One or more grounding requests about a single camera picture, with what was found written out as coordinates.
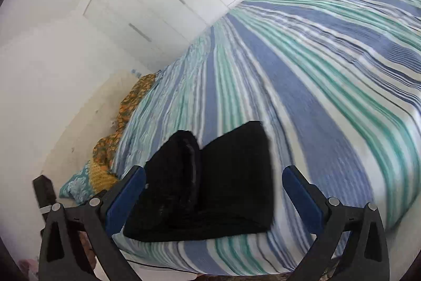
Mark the beige headboard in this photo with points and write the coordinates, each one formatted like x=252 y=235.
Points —
x=96 y=119

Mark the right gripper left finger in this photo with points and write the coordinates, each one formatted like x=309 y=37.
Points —
x=62 y=256

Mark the left hand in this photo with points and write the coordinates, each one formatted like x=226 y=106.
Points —
x=90 y=254

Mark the mustard yellow pillow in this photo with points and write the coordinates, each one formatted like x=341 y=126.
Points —
x=99 y=177

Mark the orange floral blanket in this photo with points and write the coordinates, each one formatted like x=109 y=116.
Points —
x=105 y=150

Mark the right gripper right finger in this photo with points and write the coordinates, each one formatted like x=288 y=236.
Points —
x=365 y=256

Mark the black pants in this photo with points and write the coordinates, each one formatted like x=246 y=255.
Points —
x=199 y=193

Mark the teal patterned pillow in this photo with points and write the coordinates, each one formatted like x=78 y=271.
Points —
x=78 y=187

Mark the striped blue green bedsheet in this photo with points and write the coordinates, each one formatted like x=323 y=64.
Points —
x=335 y=83

